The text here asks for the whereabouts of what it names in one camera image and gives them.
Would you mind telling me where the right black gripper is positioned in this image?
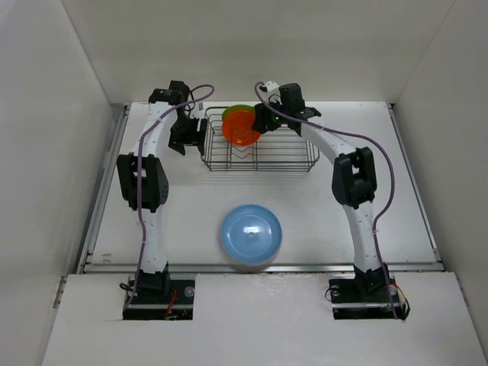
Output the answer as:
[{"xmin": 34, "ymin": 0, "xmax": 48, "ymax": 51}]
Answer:
[{"xmin": 252, "ymin": 95, "xmax": 290, "ymax": 133}]

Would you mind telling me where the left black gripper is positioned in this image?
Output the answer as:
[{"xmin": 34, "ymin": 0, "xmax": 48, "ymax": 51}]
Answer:
[{"xmin": 171, "ymin": 114, "xmax": 206, "ymax": 156}]

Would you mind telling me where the orange plate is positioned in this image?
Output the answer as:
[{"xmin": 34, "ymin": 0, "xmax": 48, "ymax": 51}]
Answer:
[{"xmin": 222, "ymin": 110, "xmax": 261, "ymax": 146}]

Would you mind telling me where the green plate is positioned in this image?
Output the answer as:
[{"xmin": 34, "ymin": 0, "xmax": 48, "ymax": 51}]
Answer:
[{"xmin": 222, "ymin": 104, "xmax": 255, "ymax": 120}]

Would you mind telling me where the wire dish rack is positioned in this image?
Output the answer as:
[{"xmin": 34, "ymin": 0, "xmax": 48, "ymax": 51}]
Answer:
[{"xmin": 201, "ymin": 107, "xmax": 319, "ymax": 172}]

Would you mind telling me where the blue plate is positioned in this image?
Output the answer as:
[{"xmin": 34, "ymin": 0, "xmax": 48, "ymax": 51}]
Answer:
[{"xmin": 220, "ymin": 204, "xmax": 283, "ymax": 266}]

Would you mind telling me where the pink plate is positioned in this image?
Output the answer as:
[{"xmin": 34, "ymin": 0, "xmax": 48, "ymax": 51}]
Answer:
[{"xmin": 268, "ymin": 246, "xmax": 282, "ymax": 263}]

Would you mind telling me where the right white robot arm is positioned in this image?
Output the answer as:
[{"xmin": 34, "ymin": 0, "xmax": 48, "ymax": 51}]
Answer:
[{"xmin": 253, "ymin": 82, "xmax": 396, "ymax": 303}]

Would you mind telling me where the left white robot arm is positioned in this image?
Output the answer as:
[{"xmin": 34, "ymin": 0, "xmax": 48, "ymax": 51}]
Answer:
[{"xmin": 117, "ymin": 81, "xmax": 214, "ymax": 303}]

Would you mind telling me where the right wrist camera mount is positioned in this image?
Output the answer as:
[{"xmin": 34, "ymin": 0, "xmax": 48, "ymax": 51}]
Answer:
[{"xmin": 258, "ymin": 81, "xmax": 280, "ymax": 98}]

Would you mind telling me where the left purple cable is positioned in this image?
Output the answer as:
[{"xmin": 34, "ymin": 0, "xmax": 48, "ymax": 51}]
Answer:
[{"xmin": 125, "ymin": 84, "xmax": 215, "ymax": 306}]

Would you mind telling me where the purple cable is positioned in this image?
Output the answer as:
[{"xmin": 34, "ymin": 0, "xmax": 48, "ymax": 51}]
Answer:
[
  {"xmin": 254, "ymin": 81, "xmax": 397, "ymax": 319},
  {"xmin": 125, "ymin": 84, "xmax": 215, "ymax": 306}
]

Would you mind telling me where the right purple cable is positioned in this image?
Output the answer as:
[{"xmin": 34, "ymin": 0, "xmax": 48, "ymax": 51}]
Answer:
[{"xmin": 254, "ymin": 81, "xmax": 397, "ymax": 319}]

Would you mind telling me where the aluminium rail front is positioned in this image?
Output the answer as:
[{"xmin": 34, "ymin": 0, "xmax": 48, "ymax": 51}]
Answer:
[{"xmin": 77, "ymin": 262, "xmax": 445, "ymax": 274}]

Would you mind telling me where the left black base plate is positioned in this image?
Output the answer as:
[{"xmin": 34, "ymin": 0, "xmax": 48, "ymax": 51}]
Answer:
[{"xmin": 122, "ymin": 279, "xmax": 196, "ymax": 321}]

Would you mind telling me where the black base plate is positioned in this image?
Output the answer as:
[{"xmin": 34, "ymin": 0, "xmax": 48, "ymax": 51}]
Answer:
[
  {"xmin": 122, "ymin": 279, "xmax": 196, "ymax": 321},
  {"xmin": 325, "ymin": 278, "xmax": 411, "ymax": 320}
]

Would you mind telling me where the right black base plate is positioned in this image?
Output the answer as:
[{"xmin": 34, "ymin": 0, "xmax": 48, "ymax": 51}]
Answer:
[{"xmin": 325, "ymin": 278, "xmax": 411, "ymax": 320}]

